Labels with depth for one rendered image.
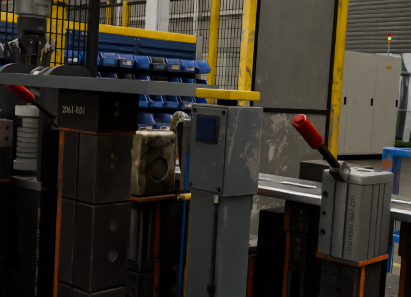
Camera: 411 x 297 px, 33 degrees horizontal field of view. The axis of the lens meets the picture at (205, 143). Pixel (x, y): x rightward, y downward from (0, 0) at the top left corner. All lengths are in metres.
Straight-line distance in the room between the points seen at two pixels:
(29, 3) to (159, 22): 4.60
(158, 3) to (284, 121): 2.21
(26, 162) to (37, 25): 0.49
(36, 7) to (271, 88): 2.89
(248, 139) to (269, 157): 3.70
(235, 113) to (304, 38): 3.90
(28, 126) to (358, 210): 0.73
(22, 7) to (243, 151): 1.05
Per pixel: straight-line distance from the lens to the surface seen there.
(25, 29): 1.81
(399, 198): 1.17
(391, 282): 1.84
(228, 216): 0.87
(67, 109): 1.07
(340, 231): 0.95
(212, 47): 6.02
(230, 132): 0.85
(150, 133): 1.21
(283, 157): 4.69
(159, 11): 6.38
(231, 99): 0.88
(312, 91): 4.83
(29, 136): 1.42
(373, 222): 0.96
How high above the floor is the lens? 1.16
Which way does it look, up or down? 4 degrees down
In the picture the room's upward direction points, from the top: 3 degrees clockwise
